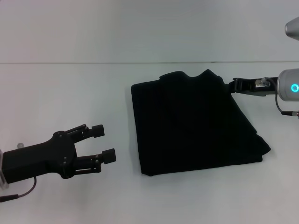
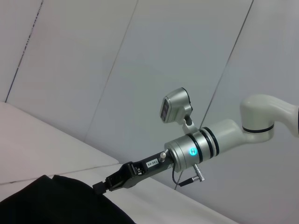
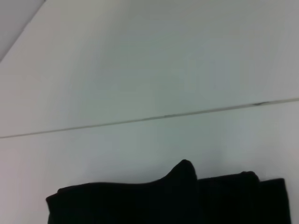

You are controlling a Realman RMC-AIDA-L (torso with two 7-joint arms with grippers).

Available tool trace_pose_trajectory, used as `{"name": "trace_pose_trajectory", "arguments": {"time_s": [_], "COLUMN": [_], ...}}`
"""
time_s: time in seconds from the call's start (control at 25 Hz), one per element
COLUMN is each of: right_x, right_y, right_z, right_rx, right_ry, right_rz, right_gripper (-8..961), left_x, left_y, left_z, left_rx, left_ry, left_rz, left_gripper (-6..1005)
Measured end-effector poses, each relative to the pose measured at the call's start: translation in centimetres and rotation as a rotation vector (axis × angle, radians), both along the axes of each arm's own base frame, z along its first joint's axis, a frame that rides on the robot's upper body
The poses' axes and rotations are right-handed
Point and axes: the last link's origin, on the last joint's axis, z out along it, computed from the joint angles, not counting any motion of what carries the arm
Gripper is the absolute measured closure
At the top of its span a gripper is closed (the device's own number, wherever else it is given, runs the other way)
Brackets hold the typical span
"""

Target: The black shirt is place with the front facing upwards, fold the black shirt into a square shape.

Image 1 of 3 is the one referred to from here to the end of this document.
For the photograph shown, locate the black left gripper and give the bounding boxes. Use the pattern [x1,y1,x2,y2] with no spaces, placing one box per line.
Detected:
[3,124,117,185]

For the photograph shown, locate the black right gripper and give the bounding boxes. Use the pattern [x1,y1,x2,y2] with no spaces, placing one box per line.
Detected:
[227,76,279,97]

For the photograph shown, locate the black shirt with FREE print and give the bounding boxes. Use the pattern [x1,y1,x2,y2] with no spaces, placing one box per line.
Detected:
[130,68,272,177]

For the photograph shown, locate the silver angled connector plug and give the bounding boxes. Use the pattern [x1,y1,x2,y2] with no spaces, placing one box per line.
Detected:
[255,77,270,88]

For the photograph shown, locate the dark cable on right arm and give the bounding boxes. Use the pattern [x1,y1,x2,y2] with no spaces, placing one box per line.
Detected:
[274,94,299,118]

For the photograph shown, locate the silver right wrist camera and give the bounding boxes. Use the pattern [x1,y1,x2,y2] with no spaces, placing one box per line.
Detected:
[284,15,299,40]

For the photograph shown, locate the dark red cable with plug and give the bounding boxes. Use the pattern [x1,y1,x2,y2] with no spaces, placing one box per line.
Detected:
[0,177,38,203]

